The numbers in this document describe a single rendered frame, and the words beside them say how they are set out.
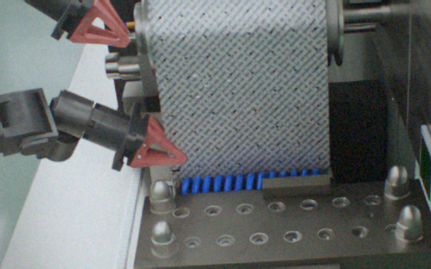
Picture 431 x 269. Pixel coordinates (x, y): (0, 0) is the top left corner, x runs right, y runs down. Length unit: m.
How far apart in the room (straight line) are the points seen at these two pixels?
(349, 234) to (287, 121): 0.19
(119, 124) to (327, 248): 0.34
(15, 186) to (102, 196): 1.80
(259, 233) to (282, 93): 0.20
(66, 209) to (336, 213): 0.51
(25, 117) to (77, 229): 0.31
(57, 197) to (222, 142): 0.40
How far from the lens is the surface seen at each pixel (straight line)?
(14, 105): 1.10
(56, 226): 1.35
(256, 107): 1.11
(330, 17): 1.07
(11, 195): 3.14
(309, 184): 1.11
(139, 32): 1.10
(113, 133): 1.12
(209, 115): 1.12
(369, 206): 1.10
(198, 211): 1.11
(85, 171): 1.48
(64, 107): 1.11
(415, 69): 0.96
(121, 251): 1.27
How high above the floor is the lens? 1.69
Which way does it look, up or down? 31 degrees down
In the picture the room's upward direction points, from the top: 6 degrees counter-clockwise
